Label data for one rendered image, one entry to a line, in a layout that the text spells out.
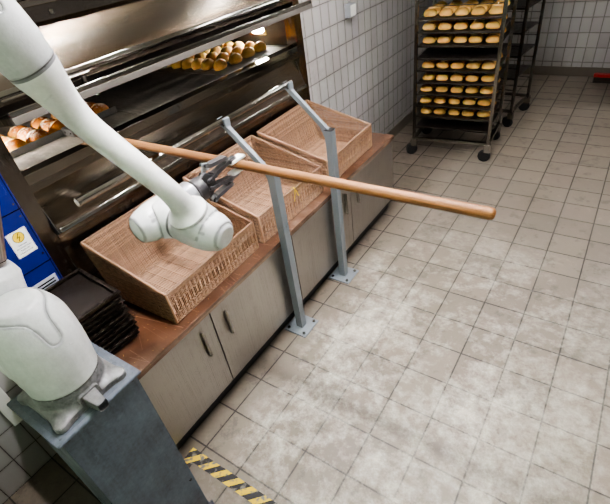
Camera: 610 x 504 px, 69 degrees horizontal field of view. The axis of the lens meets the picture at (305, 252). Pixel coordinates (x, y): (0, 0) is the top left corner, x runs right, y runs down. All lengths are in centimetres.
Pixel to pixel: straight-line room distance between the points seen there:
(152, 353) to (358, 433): 94
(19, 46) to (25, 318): 50
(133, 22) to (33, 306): 144
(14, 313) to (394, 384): 166
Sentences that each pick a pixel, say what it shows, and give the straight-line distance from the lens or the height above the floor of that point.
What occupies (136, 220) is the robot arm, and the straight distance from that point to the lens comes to 123.
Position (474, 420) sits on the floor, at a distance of 215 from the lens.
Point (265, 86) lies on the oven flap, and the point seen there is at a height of 104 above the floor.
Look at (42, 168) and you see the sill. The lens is 196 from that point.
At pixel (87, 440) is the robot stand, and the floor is 94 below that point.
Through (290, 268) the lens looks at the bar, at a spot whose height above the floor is 43.
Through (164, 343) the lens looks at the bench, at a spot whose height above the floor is 58.
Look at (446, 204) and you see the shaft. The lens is 113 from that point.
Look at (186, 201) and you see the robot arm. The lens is 109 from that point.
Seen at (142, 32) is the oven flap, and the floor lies 151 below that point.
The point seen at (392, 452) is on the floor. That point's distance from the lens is 204.
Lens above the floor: 180
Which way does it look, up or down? 37 degrees down
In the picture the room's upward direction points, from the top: 9 degrees counter-clockwise
